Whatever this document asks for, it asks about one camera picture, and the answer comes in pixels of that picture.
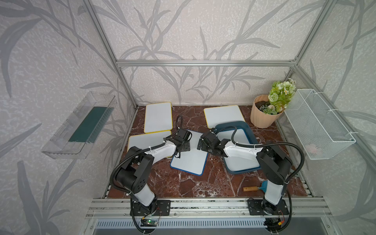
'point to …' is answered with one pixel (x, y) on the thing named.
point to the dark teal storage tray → (245, 126)
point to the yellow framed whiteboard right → (215, 116)
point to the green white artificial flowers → (279, 96)
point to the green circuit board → (148, 222)
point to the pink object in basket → (311, 148)
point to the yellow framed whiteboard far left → (158, 117)
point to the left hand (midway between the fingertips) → (184, 145)
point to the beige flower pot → (258, 118)
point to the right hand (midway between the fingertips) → (202, 145)
